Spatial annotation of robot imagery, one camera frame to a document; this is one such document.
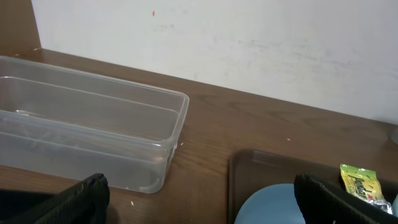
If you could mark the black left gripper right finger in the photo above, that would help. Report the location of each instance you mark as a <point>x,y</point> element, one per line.
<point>322,202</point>

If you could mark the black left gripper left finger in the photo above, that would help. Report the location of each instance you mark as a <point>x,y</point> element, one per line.
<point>84,202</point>

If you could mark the dark blue plate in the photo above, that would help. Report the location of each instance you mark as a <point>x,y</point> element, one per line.
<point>274,204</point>

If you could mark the green snack wrapper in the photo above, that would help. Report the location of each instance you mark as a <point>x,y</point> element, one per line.
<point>363,184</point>

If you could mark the brown serving tray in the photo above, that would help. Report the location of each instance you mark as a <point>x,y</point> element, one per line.
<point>252,170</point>

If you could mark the clear plastic bin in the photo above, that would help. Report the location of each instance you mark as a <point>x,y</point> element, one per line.
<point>73,124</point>

